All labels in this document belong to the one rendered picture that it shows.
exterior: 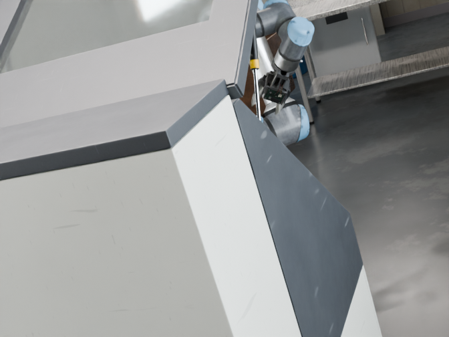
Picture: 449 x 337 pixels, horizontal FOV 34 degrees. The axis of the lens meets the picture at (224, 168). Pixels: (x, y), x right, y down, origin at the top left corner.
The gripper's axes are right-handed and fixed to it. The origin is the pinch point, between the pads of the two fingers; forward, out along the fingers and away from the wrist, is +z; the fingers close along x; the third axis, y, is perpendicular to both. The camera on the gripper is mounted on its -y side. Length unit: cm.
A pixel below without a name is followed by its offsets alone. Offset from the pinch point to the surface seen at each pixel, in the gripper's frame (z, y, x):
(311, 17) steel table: 183, -330, 51
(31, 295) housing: -38, 111, -40
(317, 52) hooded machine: 268, -404, 82
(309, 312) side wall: -28, 90, 14
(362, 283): -1, 57, 36
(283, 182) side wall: -46, 73, 0
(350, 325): -7, 75, 31
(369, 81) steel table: 215, -318, 116
